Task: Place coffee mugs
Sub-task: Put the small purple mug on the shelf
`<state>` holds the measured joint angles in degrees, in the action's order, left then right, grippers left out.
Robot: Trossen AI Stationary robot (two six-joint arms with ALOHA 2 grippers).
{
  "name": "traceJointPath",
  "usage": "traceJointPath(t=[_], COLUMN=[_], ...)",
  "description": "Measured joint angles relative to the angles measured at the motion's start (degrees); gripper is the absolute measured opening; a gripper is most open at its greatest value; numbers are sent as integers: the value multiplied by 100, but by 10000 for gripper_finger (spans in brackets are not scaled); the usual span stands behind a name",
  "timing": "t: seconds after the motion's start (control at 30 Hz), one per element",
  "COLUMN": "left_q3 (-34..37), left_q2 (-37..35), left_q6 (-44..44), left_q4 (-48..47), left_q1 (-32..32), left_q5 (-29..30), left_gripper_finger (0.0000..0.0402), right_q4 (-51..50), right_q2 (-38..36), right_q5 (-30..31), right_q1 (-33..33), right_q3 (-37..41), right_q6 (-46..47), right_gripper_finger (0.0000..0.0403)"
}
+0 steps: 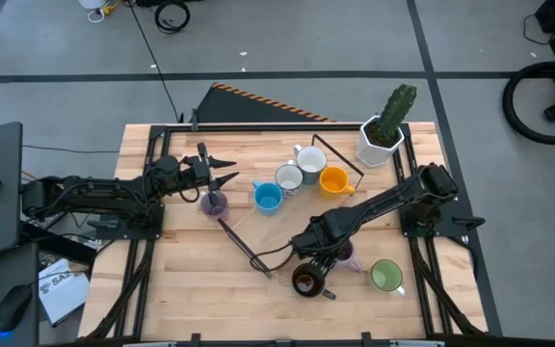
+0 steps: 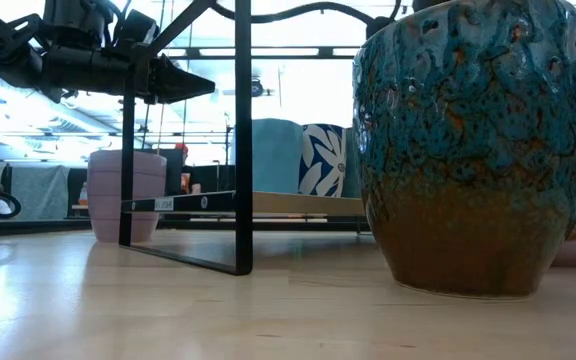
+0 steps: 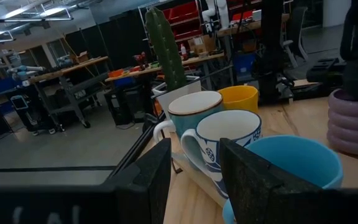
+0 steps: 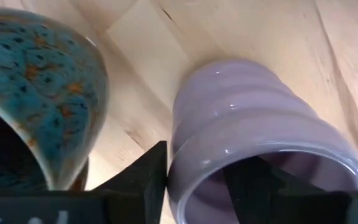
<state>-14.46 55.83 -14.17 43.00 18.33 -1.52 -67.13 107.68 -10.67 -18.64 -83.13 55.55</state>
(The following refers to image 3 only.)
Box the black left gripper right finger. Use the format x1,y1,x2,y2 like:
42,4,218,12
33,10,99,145
219,138,284,224

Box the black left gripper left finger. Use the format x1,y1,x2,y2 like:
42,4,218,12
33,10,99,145
100,138,172,224

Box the ribbed purple mug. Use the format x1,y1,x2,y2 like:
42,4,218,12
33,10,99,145
326,88,358,156

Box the light blue mug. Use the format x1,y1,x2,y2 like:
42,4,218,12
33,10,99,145
222,134,344,224

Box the white mug blue pattern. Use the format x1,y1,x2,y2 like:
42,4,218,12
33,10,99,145
180,109,263,200

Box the yellow mug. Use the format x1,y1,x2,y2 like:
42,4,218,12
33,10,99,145
218,85,259,114

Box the teal mug white inside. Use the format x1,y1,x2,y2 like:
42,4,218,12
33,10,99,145
153,90,224,144

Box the dark office chair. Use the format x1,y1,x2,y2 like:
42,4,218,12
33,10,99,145
280,6,310,68

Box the black computer tower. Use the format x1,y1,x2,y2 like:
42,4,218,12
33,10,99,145
104,88,155,125

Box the white hexagonal plant pot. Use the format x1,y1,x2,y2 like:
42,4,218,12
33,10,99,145
151,75,202,121

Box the blue storage bin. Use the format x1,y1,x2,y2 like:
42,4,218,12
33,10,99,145
233,52,257,74

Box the wooden top workbench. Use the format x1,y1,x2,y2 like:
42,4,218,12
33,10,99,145
26,55,110,128
104,51,226,94

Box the green cactus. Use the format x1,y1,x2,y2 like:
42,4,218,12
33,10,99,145
144,6,188,93

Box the cardboard box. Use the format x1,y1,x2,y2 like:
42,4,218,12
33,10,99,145
71,51,90,65
187,34,217,55

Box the red shelf bins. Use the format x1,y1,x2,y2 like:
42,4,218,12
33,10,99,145
162,0,204,41

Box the long ceiling light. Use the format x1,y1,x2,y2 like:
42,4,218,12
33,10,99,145
0,17,74,23

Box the black aluminium table frame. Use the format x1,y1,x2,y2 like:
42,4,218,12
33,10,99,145
104,111,170,187

